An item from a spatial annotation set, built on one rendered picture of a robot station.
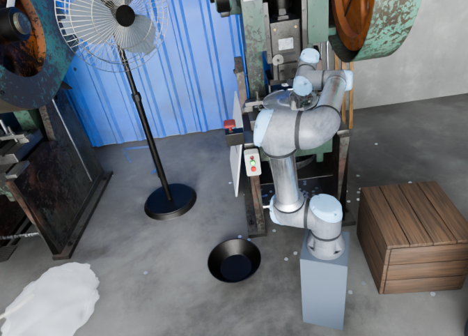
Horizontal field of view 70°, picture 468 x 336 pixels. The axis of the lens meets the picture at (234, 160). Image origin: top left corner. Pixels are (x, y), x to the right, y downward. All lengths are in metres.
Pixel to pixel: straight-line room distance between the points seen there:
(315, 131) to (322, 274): 0.67
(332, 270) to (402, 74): 2.41
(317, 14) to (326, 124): 0.81
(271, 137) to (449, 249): 1.04
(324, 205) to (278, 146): 0.36
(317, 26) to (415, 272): 1.22
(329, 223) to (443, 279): 0.78
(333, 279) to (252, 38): 1.12
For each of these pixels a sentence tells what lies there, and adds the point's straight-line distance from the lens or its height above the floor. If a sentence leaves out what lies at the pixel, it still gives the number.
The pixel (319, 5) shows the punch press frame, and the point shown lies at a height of 1.22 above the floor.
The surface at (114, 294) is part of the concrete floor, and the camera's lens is 2.09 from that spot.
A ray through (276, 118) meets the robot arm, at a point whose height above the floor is 1.08.
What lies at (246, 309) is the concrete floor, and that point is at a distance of 1.82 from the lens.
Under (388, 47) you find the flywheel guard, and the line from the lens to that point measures 1.68.
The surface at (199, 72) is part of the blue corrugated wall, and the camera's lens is 3.04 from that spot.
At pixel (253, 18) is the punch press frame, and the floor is 1.21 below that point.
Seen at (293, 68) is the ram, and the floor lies 0.95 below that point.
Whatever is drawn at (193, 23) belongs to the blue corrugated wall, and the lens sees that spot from 2.93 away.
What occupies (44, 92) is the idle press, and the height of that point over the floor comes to 0.98.
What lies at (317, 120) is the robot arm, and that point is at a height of 1.07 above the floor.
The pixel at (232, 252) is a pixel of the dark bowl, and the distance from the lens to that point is 2.03.
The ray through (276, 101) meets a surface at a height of 0.78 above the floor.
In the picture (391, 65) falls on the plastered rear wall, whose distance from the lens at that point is 3.40.
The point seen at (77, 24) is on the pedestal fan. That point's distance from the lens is 1.83.
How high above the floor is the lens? 1.54
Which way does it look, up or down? 34 degrees down
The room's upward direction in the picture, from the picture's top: 10 degrees counter-clockwise
